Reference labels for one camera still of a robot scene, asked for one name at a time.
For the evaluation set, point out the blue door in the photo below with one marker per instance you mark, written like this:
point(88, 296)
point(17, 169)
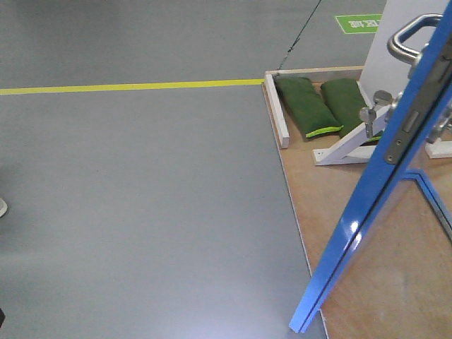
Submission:
point(371, 192)

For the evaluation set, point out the white triangular door brace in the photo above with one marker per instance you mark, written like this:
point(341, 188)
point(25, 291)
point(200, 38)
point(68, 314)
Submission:
point(350, 149)

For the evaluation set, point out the metal door latch plate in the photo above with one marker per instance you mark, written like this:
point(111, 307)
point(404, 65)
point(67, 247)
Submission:
point(426, 96)

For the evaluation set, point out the left green sandbag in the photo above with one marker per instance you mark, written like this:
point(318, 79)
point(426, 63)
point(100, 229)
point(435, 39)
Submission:
point(308, 110)

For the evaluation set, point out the green sandbag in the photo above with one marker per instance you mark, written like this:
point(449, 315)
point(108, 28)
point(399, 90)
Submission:
point(308, 110)
point(344, 100)

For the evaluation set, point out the right green sandbag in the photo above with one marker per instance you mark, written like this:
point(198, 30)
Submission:
point(344, 100)

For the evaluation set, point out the plywood base platform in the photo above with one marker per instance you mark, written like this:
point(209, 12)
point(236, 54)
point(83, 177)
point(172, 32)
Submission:
point(398, 284)

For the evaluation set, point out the white block on platform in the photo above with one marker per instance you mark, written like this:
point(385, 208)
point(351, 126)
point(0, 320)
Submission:
point(439, 149)

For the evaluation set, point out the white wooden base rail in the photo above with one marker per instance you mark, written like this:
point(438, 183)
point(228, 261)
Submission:
point(276, 111)

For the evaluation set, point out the silver door lever handle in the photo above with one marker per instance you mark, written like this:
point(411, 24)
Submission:
point(395, 44)

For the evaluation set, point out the silver inner door handle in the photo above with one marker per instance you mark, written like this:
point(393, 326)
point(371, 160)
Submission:
point(444, 123)

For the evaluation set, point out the white sneaker nearer camera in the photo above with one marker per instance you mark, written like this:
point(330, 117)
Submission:
point(3, 207)

